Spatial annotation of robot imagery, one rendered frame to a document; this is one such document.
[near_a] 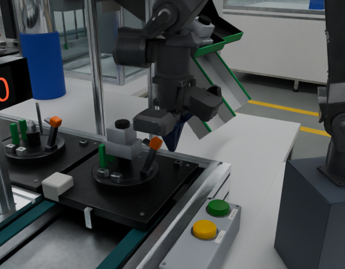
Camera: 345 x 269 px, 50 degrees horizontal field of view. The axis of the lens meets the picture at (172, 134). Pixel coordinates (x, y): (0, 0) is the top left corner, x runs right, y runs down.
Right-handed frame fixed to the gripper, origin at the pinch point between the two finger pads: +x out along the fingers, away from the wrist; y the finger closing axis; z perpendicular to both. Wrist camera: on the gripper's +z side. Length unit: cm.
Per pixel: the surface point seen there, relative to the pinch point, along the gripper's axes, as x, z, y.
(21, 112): 23, -84, 39
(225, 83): 3.5, -6.1, 48.8
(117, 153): 5.7, -11.2, -2.0
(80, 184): 12.2, -17.5, -6.7
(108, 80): 22, -77, 86
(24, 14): -11, -91, 53
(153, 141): 2.0, -3.6, -0.8
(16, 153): 9.9, -36.0, -5.7
